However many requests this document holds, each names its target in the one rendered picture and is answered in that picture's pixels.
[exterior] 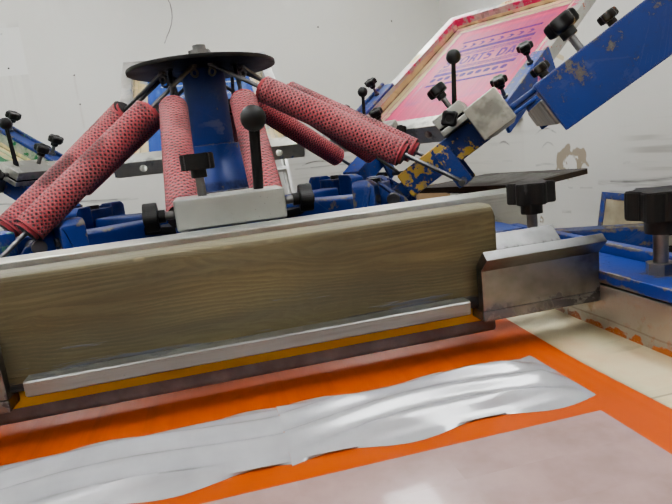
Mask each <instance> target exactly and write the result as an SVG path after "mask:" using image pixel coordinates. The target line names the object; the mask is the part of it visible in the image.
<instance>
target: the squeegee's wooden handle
mask: <svg viewBox="0 0 672 504"><path fill-rule="evenodd" d="M495 250H497V246H496V230H495V216H494V212H493V210H492V208H491V206H490V205H489V204H486V203H479V202H475V203H468V204H461V205H454V206H447V207H440V208H433V209H426V210H419V211H412V212H405V213H398V214H391V215H384V216H377V217H370V218H363V219H356V220H349V221H342V222H335V223H328V224H321V225H314V226H307V227H300V228H293V229H286V230H279V231H272V232H265V233H258V234H251V235H244V236H237V237H230V238H223V239H216V240H209V241H202V242H195V243H188V244H181V245H174V246H167V247H160V248H153V249H146V250H139V251H132V252H125V253H118V254H111V255H104V256H97V257H90V258H83V259H76V260H69V261H62V262H55V263H48V264H41V265H34V266H27V267H20V268H13V269H6V270H0V347H1V351H2V355H3V359H4V364H5V368H6V372H7V377H8V381H9V385H10V390H11V393H16V392H21V391H24V387H23V381H24V380H25V379H26V378H27V377H28V375H32V374H38V373H43V372H49V371H54V370H60V369H65V368H71V367H76V366H82V365H88V364H93V363H99V362H104V361H110V360H115V359H121V358H127V357H132V356H138V355H143V354H149V353H154V352H160V351H166V350H171V349H177V348H182V347H188V346H193V345H199V344H205V343H210V342H216V341H221V340H227V339H232V338H238V337H244V336H249V335H255V334H260V333H266V332H271V331H277V330H283V329H288V328H294V327H299V326H305V325H310V324H316V323H322V322H327V321H333V320H338V319H344V318H349V317H355V316H361V315H366V314H372V313H377V312H383V311H388V310H394V309H400V308H405V307H411V306H416V305H422V304H427V303H433V302H438V301H444V300H450V299H455V298H461V297H463V298H465V299H467V300H469V301H470V302H471V308H476V307H479V300H478V285H477V271H476V265H477V263H478V261H479V259H480V257H481V255H482V253H483V252H489V251H495Z"/></svg>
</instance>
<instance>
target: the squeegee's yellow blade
mask: <svg viewBox="0 0 672 504"><path fill-rule="evenodd" d="M475 321H480V319H478V318H477V317H475V316H473V310H472V308H471V314H470V315H467V316H462V317H457V318H451V319H446V320H441V321H435V322H430V323H425V324H419V325H414V326H409V327H403V328H398V329H392V330H387V331H382V332H376V333H371V334H366V335H360V336H355V337H350V338H344V339H339V340H334V341H328V342H323V343H318V344H312V345H307V346H302V347H296V348H291V349H286V350H280V351H275V352H270V353H264V354H259V355H254V356H248V357H243V358H237V359H232V360H227V361H221V362H216V363H211V364H205V365H200V366H195V367H189V368H184V369H179V370H173V371H168V372H163V373H157V374H152V375H147V376H141V377H136V378H131V379H125V380H120V381H115V382H109V383H104V384H99V385H93V386H88V387H82V388H77V389H72V390H66V391H61V392H56V393H50V394H45V395H40V396H34V397H26V396H25V391H21V392H19V396H20V401H19V402H18V403H17V404H16V406H15V407H14V408H13V409H17V408H22V407H27V406H33V405H38V404H43V403H48V402H54V401H59V400H64V399H70V398H75V397H80V396H85V395H91V394H96V393H101V392H106V391H112V390H117V389H122V388H127V387H133V386H138V385H143V384H148V383H154V382H159V381H164V380H170V379H175V378H180V377H185V376H191V375H196V374H201V373H206V372H212V371H217V370H222V369H227V368H233V367H238V366H243V365H248V364H254V363H259V362H264V361H270V360H275V359H280V358H285V357H291V356H296V355H301V354H306V353H312V352H317V351H322V350H327V349H333V348H338V347H343V346H348V345H354V344H359V343H364V342H370V341H375V340H380V339H385V338H391V337H396V336H401V335H406V334H412V333H417V332H422V331H427V330H433V329H438V328H443V327H448V326H454V325H459V324H464V323H470V322H475Z"/></svg>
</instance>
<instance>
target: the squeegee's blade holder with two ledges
mask: <svg viewBox="0 0 672 504"><path fill-rule="evenodd" d="M470 314H471V302H470V301H469V300H467V299H465V298H463V297H461V298H455V299H450V300H444V301H438V302H433V303H427V304H422V305H416V306H411V307H405V308H400V309H394V310H388V311H383V312H377V313H372V314H366V315H361V316H355V317H349V318H344V319H338V320H333V321H327V322H322V323H316V324H310V325H305V326H299V327H294V328H288V329H283V330H277V331H271V332H266V333H260V334H255V335H249V336H244V337H238V338H232V339H227V340H221V341H216V342H210V343H205V344H199V345H193V346H188V347H182V348H177V349H171V350H166V351H160V352H154V353H149V354H143V355H138V356H132V357H127V358H121V359H115V360H110V361H104V362H99V363H93V364H88V365H82V366H76V367H71V368H65V369H60V370H54V371H49V372H43V373H38V374H32V375H28V377H27V378H26V379H25V380H24V381H23V387H24V391H25V396H26V397H34V396H40V395H45V394H50V393H56V392H61V391H66V390H72V389H77V388H82V387H88V386H93V385H99V384H104V383H109V382H115V381H120V380H125V379H131V378H136V377H141V376H147V375H152V374H157V373H163V372H168V371H173V370H179V369H184V368H189V367H195V366H200V365H205V364H211V363H216V362H221V361H227V360H232V359H237V358H243V357H248V356H254V355H259V354H264V353H270V352H275V351H280V350H286V349H291V348H296V347H302V346H307V345H312V344H318V343H323V342H328V341H334V340H339V339H344V338H350V337H355V336H360V335H366V334H371V333H376V332H382V331H387V330H392V329H398V328H403V327H409V326H414V325H419V324H425V323H430V322H435V321H441V320H446V319H451V318H457V317H462V316H467V315H470Z"/></svg>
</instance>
